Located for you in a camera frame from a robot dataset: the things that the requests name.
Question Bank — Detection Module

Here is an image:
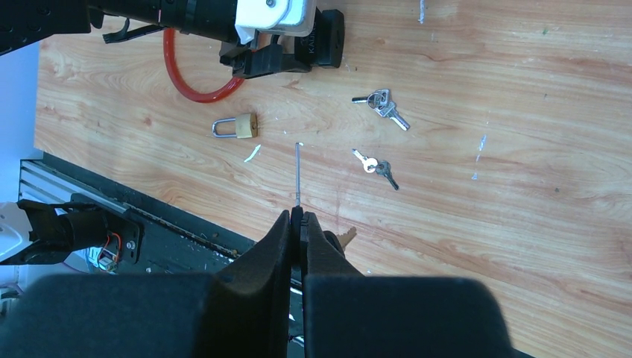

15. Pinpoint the red cable lock black body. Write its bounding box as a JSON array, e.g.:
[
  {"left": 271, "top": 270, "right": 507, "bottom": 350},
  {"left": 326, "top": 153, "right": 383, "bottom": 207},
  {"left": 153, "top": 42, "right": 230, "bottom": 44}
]
[{"left": 162, "top": 9, "right": 345, "bottom": 104}]

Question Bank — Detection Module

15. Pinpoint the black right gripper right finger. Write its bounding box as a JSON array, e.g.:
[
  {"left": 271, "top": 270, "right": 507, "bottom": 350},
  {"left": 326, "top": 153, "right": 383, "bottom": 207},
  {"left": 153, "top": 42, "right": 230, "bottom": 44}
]
[{"left": 301, "top": 213, "right": 516, "bottom": 357}]

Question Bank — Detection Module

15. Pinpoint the silver key bunch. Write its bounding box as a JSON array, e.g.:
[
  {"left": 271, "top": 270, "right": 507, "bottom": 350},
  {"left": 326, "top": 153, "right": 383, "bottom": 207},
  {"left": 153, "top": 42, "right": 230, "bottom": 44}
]
[{"left": 351, "top": 89, "right": 410, "bottom": 131}]

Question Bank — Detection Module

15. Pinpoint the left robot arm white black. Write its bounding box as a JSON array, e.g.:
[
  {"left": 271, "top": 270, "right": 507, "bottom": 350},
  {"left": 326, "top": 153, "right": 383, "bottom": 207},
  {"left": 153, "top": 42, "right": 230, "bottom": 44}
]
[{"left": 1, "top": 1, "right": 320, "bottom": 79}]

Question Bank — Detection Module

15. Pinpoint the small brass padlock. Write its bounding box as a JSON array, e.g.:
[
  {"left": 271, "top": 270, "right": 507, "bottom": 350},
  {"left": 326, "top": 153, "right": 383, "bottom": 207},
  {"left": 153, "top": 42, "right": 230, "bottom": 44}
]
[{"left": 211, "top": 113, "right": 259, "bottom": 139}]

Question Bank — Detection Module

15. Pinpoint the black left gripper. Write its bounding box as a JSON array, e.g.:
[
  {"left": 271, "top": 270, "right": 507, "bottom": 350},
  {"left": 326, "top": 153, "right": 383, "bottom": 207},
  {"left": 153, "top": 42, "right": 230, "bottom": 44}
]
[{"left": 219, "top": 34, "right": 312, "bottom": 79}]

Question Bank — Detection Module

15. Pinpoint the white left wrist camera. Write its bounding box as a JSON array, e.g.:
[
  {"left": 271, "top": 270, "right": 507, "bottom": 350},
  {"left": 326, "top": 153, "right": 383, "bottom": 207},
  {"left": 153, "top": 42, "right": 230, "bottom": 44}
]
[{"left": 235, "top": 0, "right": 317, "bottom": 45}]

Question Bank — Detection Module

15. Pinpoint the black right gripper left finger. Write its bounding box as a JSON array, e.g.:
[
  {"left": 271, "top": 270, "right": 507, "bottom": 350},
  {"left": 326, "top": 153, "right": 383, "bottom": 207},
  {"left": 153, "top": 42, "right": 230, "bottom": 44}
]
[{"left": 1, "top": 211, "right": 291, "bottom": 357}]

